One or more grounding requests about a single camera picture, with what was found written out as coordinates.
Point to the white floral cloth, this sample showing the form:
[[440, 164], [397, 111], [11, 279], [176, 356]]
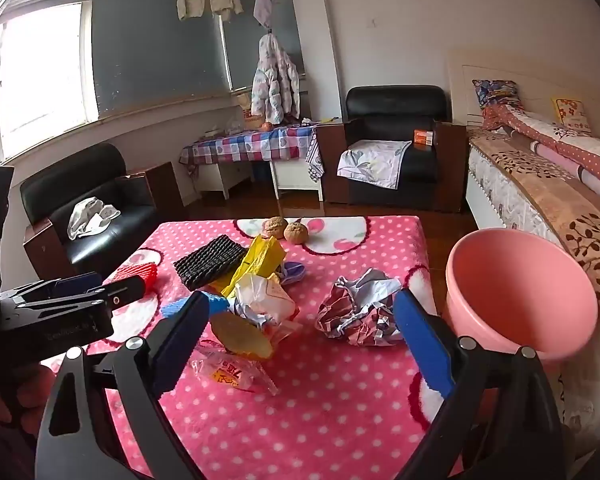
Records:
[[375, 162]]

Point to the clear red-printed plastic wrapper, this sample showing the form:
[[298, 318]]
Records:
[[230, 372]]

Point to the person's left hand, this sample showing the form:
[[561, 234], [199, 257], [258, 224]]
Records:
[[32, 387]]

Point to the purple hat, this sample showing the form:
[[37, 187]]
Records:
[[266, 7]]

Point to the bed with cream headboard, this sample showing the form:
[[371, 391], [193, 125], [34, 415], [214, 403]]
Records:
[[485, 180]]

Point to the small orange box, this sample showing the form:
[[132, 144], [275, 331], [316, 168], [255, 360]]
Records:
[[423, 138]]

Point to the white plastic bag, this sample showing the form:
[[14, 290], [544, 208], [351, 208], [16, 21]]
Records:
[[265, 300]]

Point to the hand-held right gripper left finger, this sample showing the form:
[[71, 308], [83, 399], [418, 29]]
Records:
[[180, 345]]

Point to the black armchair with white cloth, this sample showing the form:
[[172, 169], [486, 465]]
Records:
[[125, 220]]

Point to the plaid tablecloth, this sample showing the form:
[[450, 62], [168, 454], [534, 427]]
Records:
[[260, 147]]

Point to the orange polka dot quilt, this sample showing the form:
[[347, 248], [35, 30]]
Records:
[[575, 152]]

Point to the blue patterned pillow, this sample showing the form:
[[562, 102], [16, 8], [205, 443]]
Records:
[[497, 92]]

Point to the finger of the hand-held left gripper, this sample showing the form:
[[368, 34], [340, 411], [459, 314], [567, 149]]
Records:
[[130, 290], [80, 282]]

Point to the white puffy jacket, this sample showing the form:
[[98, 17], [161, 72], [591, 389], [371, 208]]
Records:
[[275, 80]]

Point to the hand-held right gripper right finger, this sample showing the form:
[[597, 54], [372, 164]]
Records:
[[422, 345]]

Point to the narrow grey roller blind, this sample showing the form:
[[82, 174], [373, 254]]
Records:
[[285, 30]]

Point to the bright window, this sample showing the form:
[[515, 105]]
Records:
[[35, 75]]

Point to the black armchair with floral cloth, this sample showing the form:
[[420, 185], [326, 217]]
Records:
[[395, 102]]

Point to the white cabinet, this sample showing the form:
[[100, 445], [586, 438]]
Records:
[[295, 172]]

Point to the pink polka dot blanket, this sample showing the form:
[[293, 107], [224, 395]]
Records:
[[330, 410]]

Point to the pink plastic bucket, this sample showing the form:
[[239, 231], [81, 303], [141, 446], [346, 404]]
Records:
[[520, 290]]

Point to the yellow plastic bag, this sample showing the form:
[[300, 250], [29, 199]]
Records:
[[260, 260]]

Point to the crumpled white cloth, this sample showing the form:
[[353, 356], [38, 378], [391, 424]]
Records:
[[92, 217]]

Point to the black foam net sleeve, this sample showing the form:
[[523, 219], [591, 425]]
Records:
[[207, 262]]

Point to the red patterned paper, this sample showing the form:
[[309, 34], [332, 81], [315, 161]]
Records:
[[355, 310]]

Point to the red foam net sleeve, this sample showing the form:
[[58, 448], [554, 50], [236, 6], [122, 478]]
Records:
[[135, 271]]

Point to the wide grey roller blind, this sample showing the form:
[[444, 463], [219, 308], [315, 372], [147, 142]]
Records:
[[155, 50]]

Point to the brown leaf print bedspread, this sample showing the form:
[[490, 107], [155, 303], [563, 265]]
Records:
[[555, 195]]

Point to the small blue white wrapper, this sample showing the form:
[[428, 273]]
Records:
[[294, 272]]

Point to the yellow floral pillow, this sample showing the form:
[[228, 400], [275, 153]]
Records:
[[572, 115]]

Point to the yellow snack wrapper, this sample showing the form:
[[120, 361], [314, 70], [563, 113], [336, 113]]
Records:
[[235, 335]]

